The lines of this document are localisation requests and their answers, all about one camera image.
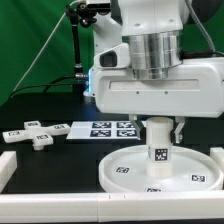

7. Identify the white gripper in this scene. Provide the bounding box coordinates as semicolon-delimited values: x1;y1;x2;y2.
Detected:
92;57;224;144

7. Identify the white round table top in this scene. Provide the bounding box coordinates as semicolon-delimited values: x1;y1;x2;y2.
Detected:
98;145;224;192

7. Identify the white cross-shaped table base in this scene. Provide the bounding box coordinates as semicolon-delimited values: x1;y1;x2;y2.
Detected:
2;121;71;150

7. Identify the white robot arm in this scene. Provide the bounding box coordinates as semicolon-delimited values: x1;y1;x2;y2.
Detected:
91;0;224;140

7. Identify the white marker sheet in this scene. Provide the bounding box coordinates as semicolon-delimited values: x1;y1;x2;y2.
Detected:
67;121;137;140

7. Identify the white right fence block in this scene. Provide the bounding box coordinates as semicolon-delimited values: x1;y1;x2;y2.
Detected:
210;147;224;178

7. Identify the white fence block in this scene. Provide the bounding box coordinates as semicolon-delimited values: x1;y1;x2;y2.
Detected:
210;147;224;178
0;151;17;193

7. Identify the white front fence bar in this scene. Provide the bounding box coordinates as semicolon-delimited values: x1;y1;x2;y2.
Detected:
0;190;224;223

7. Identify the white left fence block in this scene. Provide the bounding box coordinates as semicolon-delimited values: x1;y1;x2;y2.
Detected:
0;151;17;193

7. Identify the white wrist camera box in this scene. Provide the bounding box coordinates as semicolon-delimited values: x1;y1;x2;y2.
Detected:
94;43;131;69

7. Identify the black cable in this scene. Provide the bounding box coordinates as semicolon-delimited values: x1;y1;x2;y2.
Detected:
9;75;90;100

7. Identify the black camera stand pole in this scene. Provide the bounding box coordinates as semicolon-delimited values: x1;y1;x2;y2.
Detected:
65;2;96;92

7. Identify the white cable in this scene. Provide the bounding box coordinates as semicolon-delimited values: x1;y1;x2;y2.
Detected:
11;0;88;93

